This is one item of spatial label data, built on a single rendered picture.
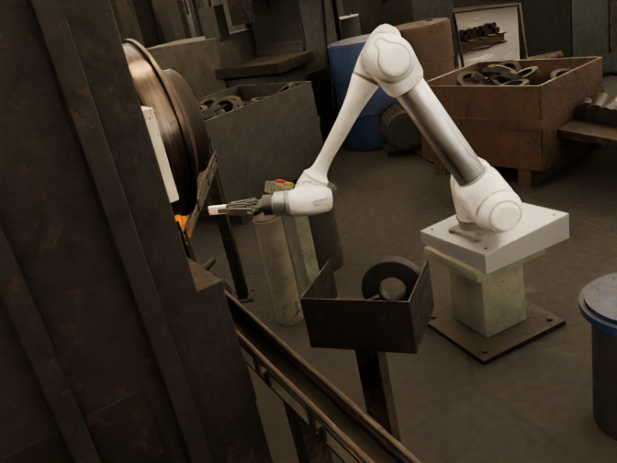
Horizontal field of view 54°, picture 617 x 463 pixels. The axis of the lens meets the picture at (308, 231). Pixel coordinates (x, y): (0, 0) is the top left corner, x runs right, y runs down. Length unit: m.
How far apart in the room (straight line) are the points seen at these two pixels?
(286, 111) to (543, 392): 2.73
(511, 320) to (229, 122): 2.22
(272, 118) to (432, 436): 2.66
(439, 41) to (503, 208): 3.44
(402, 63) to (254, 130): 2.32
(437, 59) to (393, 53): 3.49
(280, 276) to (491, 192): 1.03
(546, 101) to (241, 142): 1.86
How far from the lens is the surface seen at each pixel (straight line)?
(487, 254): 2.15
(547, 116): 3.75
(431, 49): 5.28
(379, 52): 1.83
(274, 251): 2.56
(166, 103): 1.43
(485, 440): 2.04
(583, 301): 1.89
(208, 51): 5.62
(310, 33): 5.55
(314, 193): 2.10
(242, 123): 3.97
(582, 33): 6.38
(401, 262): 1.45
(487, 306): 2.37
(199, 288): 1.24
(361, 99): 2.06
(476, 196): 2.01
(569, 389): 2.23
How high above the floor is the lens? 1.39
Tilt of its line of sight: 22 degrees down
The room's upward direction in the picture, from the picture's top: 12 degrees counter-clockwise
